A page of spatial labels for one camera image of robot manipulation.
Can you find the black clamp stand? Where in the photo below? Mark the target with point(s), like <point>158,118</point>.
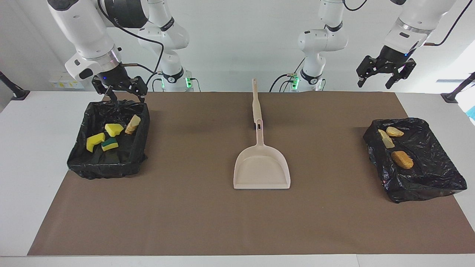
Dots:
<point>18,94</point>
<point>451,97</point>

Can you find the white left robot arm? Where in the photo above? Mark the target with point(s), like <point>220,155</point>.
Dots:
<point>415,22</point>

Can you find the brown fried nugget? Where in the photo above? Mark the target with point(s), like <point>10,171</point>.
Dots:
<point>402,160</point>

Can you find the striped bread slice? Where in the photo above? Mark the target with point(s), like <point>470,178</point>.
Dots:
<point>133,124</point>

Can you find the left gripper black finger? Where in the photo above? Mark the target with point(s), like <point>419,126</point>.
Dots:
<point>404,70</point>
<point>367,66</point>

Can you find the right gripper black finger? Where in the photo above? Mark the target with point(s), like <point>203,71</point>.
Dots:
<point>139,88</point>
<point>102,89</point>

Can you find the light blue item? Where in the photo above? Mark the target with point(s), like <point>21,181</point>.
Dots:
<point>472,113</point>

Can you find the beige hand brush black bristles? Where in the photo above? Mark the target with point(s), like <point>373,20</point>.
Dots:
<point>256,105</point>

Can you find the crumpled black bag-lined bin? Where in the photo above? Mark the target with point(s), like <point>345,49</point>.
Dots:
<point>426,174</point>

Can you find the open black bag-lined bin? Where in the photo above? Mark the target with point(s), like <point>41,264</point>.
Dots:
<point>111,163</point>

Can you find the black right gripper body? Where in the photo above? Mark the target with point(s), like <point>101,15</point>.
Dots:
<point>115,79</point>

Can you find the pale yellow crisp piece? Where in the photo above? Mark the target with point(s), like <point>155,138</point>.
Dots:
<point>394,131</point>

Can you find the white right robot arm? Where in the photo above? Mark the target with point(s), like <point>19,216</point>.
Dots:
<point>81,33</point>

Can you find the brown table mat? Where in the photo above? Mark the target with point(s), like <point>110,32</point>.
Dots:
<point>222,222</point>

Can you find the green and yellow sponge piece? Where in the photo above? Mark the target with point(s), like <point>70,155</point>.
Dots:
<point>110,144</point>

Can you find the beige plastic dustpan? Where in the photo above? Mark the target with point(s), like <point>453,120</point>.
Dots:
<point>261,170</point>

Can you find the orange striped croissant piece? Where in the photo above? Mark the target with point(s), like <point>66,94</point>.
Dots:
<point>386,139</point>

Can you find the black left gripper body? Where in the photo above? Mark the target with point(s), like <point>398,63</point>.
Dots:
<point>391,60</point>

